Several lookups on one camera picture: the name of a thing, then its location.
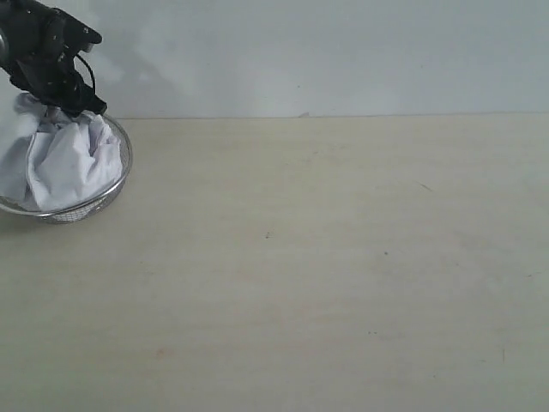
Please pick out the white t-shirt with red logo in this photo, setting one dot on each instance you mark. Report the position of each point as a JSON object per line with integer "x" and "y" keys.
{"x": 50, "y": 161}

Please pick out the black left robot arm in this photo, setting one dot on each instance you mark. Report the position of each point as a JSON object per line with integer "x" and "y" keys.
{"x": 39, "y": 46}

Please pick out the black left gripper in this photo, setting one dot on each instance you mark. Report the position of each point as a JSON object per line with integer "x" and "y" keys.
{"x": 66, "y": 81}

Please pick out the metal wire mesh basket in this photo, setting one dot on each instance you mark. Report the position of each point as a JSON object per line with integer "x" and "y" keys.
{"x": 95, "y": 204}

